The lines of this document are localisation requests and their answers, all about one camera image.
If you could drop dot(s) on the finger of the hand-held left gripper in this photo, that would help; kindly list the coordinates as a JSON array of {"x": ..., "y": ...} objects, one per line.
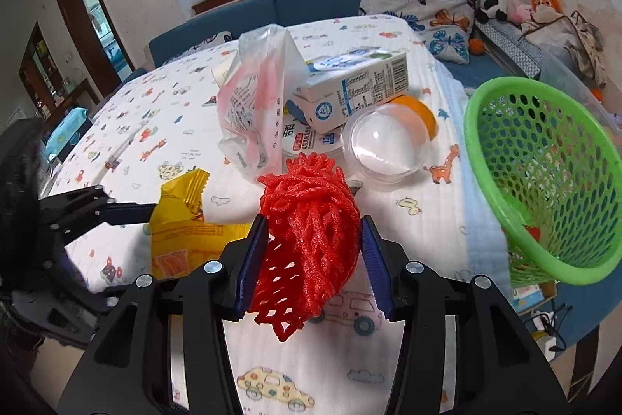
[
  {"x": 92, "y": 288},
  {"x": 131, "y": 213}
]

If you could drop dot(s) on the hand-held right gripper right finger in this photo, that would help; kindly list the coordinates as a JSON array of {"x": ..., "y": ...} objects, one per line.
[{"x": 374, "y": 264}]

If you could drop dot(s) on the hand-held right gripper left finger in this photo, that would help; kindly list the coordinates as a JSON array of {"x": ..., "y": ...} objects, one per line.
[{"x": 250, "y": 264}]

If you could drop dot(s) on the yellow snack packet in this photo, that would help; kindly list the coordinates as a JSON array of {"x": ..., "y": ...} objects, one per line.
[{"x": 189, "y": 240}]

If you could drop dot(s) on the red foam net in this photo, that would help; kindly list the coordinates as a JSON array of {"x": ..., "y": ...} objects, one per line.
[{"x": 311, "y": 220}]

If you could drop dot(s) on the green plastic basket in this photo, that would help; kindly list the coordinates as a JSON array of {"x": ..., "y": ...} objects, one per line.
[{"x": 491, "y": 162}]

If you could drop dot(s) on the light blue cloth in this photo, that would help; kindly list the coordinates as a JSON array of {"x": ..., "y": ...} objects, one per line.
[{"x": 65, "y": 130}]

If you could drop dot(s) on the white cartoon printed blanket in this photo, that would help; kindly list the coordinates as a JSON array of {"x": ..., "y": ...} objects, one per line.
[{"x": 146, "y": 113}]

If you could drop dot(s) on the clear and orange capsule ball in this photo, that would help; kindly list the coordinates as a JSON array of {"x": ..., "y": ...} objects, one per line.
[{"x": 384, "y": 142}]

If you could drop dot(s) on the clear plastic bag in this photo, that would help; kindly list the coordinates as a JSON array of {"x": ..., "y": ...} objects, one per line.
[{"x": 252, "y": 104}]

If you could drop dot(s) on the printed paper box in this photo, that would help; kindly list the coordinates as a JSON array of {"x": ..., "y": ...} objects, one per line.
[{"x": 532, "y": 296}]

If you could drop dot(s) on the white milk carton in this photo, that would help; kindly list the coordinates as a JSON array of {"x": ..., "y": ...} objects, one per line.
[{"x": 359, "y": 89}]

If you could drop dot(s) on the white power strip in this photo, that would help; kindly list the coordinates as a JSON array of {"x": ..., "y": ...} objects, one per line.
[{"x": 546, "y": 342}]

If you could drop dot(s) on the small toy basketball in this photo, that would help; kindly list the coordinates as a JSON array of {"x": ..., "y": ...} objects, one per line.
[{"x": 477, "y": 46}]

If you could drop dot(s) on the checkered trim cloth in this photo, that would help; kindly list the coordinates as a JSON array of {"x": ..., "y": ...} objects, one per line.
[{"x": 510, "y": 48}]

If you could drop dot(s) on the butterfly print pillow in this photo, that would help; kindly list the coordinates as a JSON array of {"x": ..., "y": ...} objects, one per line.
[{"x": 418, "y": 1}]

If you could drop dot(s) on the blue sofa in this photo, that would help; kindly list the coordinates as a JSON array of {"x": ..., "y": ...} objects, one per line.
[{"x": 316, "y": 1}]

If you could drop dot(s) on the clear plastic storage box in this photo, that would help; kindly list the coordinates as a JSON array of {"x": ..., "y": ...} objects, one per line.
[{"x": 568, "y": 74}]

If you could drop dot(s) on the pink plush toy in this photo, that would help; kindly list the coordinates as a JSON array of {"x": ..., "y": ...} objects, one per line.
[{"x": 520, "y": 14}]

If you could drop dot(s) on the beige cloth bag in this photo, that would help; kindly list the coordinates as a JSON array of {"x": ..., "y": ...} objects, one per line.
[{"x": 578, "y": 36}]

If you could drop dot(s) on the orange plush fox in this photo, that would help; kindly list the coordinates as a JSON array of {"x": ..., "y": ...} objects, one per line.
[{"x": 546, "y": 4}]

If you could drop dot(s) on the brown wooden door frame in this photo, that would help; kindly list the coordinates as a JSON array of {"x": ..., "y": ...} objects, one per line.
[{"x": 65, "y": 6}]

